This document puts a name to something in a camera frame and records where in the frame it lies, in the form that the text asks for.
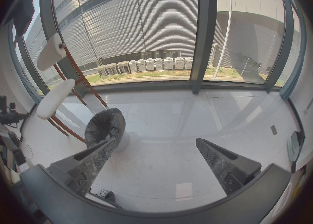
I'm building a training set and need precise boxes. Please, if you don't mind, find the white cushioned wooden chair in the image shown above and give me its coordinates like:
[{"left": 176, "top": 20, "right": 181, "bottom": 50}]
[{"left": 36, "top": 33, "right": 110, "bottom": 143}]

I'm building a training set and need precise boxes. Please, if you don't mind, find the black plastic bag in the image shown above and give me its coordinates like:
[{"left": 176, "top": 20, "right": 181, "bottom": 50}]
[{"left": 84, "top": 108, "right": 127, "bottom": 149}]

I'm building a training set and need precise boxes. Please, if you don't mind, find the teal flat device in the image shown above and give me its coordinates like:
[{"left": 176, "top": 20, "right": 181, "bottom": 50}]
[{"left": 287, "top": 130, "right": 306, "bottom": 163}]

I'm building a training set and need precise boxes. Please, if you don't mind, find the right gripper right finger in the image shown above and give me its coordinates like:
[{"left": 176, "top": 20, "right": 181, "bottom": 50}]
[{"left": 196, "top": 137, "right": 262, "bottom": 196}]

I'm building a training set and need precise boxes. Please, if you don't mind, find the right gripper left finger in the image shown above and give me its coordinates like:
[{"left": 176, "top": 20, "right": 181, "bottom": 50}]
[{"left": 50, "top": 137, "right": 117, "bottom": 197}]

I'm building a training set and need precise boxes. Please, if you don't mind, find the black camera gear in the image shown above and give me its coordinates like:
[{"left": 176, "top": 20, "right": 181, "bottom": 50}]
[{"left": 0, "top": 95, "right": 30, "bottom": 128}]

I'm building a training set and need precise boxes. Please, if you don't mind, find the white trash bin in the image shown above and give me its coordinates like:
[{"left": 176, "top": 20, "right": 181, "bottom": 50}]
[{"left": 113, "top": 130, "right": 131, "bottom": 153}]

